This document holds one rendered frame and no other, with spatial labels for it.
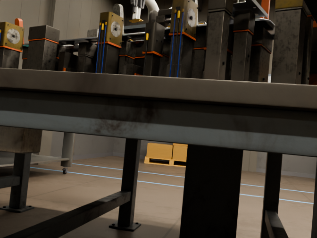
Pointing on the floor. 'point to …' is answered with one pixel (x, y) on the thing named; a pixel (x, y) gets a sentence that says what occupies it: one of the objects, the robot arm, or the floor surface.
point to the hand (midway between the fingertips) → (136, 13)
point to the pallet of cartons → (166, 154)
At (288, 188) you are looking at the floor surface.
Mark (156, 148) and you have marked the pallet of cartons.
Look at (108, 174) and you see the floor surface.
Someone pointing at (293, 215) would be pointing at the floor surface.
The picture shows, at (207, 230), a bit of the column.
